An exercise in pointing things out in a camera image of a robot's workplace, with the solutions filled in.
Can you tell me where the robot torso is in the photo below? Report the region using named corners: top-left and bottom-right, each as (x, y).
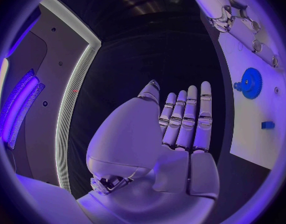
top-left (0, 0), bottom-right (102, 193)

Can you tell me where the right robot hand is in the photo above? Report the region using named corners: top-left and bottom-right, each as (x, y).
top-left (186, 0), bottom-right (282, 69)

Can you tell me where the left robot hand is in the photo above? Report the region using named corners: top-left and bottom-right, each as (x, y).
top-left (76, 79), bottom-right (221, 224)

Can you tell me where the white task board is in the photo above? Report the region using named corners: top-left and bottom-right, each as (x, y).
top-left (199, 0), bottom-right (286, 170)

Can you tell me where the glowing light bar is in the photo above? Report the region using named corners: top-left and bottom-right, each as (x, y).
top-left (1, 76), bottom-right (40, 142)

